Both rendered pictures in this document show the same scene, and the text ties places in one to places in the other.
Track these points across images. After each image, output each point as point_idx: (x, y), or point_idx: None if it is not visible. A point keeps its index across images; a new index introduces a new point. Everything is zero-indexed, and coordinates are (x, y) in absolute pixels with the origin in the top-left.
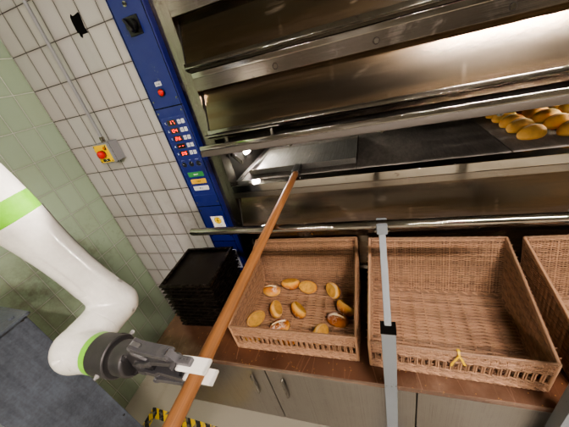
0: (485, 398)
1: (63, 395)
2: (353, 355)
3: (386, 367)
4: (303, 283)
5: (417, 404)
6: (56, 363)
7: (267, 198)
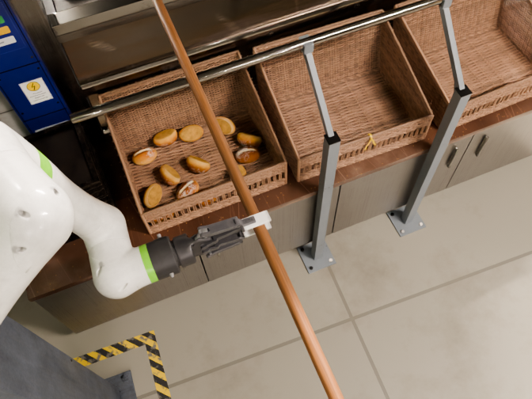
0: (389, 163)
1: (37, 359)
2: (282, 180)
3: (328, 172)
4: (185, 131)
5: (339, 195)
6: (123, 288)
7: (108, 30)
